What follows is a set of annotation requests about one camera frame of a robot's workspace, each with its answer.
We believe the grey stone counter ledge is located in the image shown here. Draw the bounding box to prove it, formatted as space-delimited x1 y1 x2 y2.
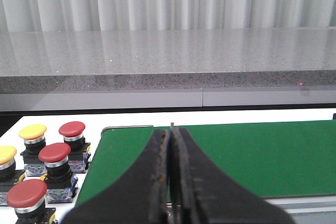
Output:
1 27 335 112

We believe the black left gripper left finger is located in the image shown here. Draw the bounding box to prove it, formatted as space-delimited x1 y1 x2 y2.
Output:
62 130 170 223

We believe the aluminium conveyor frame rail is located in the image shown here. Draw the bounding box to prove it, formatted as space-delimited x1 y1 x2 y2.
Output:
159 188 335 223

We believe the yellow push button left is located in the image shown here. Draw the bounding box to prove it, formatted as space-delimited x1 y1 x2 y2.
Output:
0 145 25 207

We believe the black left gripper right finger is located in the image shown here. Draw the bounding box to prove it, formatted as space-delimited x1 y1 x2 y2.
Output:
170 125 294 223

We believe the yellow push button far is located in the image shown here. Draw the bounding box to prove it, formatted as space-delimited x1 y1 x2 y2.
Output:
18 123 47 177

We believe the yellow push button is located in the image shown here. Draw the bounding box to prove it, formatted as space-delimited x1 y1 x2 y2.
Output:
0 145 25 207
18 123 47 177

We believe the green conveyor belt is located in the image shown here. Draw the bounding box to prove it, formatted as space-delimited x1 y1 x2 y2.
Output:
77 120 335 204

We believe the white pleated curtain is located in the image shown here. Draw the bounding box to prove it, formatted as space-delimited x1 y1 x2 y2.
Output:
1 0 335 32

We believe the red push button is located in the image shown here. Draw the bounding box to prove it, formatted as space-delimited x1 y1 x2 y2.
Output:
38 143 78 204
58 121 91 174
7 179 58 224

